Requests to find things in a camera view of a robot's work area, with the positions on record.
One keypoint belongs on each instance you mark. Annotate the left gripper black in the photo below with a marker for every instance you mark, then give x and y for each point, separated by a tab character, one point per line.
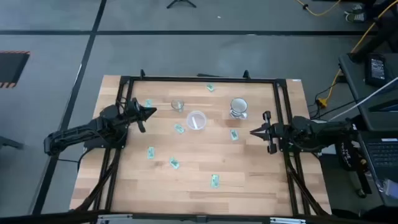
134	110

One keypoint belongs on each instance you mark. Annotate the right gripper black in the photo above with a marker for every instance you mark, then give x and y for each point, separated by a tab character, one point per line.
280	133

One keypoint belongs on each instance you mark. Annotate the green white stevia packet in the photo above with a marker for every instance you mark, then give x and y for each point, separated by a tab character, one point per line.
214	181
179	128
148	103
210	87
174	162
150	152
234	134

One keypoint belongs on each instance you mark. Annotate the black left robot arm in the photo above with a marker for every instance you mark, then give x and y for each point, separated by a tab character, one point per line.
77	132

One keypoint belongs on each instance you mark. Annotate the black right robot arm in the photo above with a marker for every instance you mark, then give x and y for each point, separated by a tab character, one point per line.
326	127

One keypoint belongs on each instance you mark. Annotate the small clear glass cup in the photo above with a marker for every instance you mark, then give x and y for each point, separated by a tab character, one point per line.
177	105

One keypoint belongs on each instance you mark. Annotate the white sachet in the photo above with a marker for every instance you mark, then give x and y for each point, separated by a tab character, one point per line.
194	121

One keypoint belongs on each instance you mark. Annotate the clear plastic round container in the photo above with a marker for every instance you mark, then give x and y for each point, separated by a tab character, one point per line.
200	124

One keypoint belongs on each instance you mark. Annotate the white label sticker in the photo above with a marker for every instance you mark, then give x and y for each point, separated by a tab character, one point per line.
296	80

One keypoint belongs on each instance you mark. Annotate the black tote bag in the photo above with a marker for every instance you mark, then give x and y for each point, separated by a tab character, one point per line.
346	155

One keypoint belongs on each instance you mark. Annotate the grey side table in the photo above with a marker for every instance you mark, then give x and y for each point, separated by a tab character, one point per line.
354	81

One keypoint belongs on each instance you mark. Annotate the black caster wheel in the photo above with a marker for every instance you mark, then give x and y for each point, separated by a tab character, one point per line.
361	193

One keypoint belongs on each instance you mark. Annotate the black tripod base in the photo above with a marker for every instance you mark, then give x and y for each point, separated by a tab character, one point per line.
181	2

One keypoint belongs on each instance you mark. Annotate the dark laptop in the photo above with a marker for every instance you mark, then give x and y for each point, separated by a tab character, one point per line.
382	154

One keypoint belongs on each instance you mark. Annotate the black power adapter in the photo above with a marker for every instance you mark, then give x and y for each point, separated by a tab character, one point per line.
377	69

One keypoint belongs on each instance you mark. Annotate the clear plastic pouch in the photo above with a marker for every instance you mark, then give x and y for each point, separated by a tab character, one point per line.
388	187

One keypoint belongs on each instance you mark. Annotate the black chair base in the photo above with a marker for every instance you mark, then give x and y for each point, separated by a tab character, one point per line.
9	143

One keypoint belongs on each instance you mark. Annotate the black floor hatch striped edge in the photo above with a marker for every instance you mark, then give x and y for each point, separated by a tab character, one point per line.
11	68

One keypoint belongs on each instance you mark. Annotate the black stand leg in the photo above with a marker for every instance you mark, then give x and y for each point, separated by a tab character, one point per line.
373	40

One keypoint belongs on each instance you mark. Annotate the black horizontal beam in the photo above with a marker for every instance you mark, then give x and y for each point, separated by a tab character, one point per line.
46	217

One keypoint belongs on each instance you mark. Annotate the person's shoe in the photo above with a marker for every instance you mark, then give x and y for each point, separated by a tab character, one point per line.
357	7
356	17

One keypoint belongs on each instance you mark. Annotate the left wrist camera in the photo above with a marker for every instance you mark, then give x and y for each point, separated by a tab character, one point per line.
141	126

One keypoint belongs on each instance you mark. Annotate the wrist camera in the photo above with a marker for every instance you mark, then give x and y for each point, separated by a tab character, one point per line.
141	126
272	148

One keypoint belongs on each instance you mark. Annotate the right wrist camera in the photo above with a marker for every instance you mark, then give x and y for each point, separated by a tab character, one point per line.
272	148

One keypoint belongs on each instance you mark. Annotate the black aluminium table frame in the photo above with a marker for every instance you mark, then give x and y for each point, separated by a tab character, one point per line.
202	79

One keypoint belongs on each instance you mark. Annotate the silver metal bracket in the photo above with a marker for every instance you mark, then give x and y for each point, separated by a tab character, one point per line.
115	218
287	220

